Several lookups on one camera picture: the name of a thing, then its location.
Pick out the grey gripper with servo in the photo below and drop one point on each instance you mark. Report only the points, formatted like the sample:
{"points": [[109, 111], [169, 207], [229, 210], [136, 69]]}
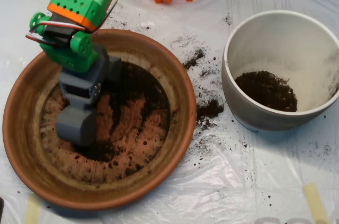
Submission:
{"points": [[74, 107]]}

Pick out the dark soil pile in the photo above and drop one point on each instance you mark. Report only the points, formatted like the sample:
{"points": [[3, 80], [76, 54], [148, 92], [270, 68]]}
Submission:
{"points": [[143, 83]]}

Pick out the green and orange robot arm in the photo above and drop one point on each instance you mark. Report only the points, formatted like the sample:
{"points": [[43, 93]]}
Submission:
{"points": [[71, 59]]}

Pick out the terracotta saucer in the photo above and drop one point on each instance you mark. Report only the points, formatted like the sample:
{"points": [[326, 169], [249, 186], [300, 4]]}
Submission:
{"points": [[26, 128]]}

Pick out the small spilled soil clump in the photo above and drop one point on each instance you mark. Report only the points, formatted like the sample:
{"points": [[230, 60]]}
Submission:
{"points": [[192, 62]]}

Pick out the large spilled soil clump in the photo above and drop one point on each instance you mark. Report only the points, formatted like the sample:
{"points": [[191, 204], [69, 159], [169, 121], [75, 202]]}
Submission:
{"points": [[209, 108]]}

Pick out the white ceramic pot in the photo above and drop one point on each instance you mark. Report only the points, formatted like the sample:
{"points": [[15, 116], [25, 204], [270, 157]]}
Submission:
{"points": [[251, 120]]}

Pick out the faded beige tape strip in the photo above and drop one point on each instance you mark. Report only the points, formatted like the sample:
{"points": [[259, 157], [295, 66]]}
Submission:
{"points": [[33, 210]]}

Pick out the dark object at edge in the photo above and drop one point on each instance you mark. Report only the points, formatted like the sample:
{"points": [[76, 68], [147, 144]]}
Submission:
{"points": [[1, 208]]}

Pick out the clear plastic sheet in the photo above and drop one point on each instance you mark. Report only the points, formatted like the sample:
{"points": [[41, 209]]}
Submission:
{"points": [[238, 176]]}

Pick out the long beige tape strip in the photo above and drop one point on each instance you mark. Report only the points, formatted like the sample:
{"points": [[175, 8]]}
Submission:
{"points": [[315, 202]]}

